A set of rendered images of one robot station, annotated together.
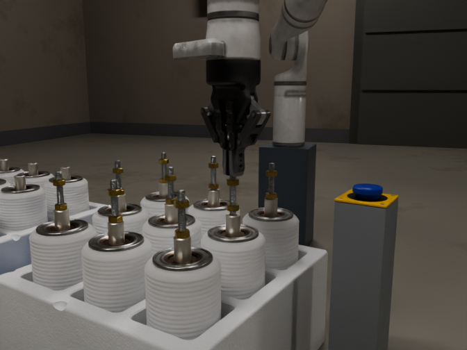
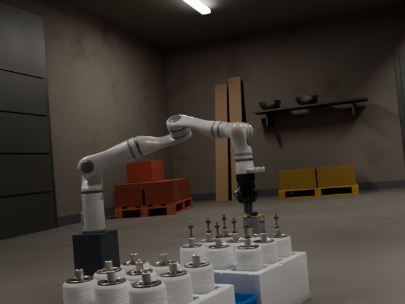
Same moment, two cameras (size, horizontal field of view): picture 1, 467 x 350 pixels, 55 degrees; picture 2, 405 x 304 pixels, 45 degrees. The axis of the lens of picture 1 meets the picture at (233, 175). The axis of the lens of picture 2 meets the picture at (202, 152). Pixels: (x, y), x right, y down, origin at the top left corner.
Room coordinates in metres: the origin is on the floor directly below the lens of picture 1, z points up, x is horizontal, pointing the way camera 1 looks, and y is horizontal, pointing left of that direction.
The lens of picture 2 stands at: (0.74, 1.97, 0.52)
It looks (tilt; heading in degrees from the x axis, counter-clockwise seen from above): 2 degrees up; 272
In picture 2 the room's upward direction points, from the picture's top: 5 degrees counter-clockwise
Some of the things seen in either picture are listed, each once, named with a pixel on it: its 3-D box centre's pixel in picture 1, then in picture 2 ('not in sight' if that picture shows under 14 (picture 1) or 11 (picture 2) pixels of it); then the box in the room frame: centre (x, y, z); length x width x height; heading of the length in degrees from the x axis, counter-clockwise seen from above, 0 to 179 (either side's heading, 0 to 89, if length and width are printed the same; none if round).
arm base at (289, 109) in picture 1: (289, 115); (93, 212); (1.29, -0.16, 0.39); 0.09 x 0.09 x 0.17; 70
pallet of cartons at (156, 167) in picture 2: not in sight; (154, 186); (1.66, -5.06, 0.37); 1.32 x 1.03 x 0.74; 70
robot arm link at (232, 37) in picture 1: (222, 36); (248, 165); (0.62, 0.01, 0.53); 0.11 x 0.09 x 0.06; 130
